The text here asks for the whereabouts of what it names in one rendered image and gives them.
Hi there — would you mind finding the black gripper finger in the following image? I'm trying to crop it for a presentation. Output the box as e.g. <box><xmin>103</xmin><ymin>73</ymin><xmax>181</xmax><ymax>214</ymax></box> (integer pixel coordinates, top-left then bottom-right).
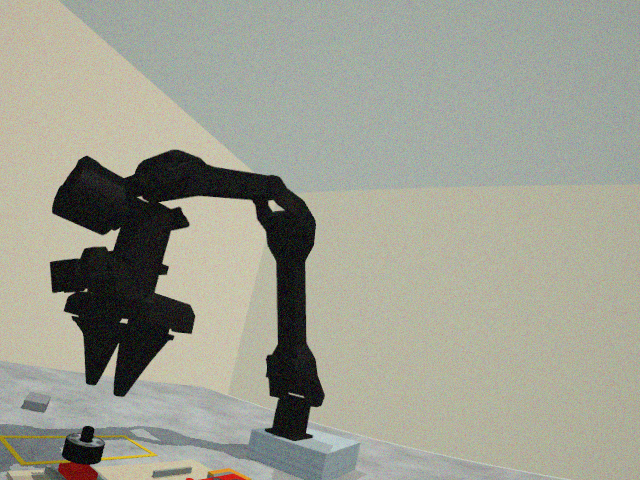
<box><xmin>111</xmin><ymin>321</ymin><xmax>175</xmax><ymax>397</ymax></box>
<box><xmin>72</xmin><ymin>316</ymin><xmax>119</xmax><ymax>386</ymax></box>

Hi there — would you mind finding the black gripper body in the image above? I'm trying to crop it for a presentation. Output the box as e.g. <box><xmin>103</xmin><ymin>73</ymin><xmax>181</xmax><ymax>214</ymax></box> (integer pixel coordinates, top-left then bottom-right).
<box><xmin>64</xmin><ymin>242</ymin><xmax>195</xmax><ymax>334</ymax></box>

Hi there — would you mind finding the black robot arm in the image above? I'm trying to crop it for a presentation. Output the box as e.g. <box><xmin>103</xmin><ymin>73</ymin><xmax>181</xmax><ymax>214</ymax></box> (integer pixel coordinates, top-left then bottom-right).
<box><xmin>50</xmin><ymin>150</ymin><xmax>325</xmax><ymax>441</ymax></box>

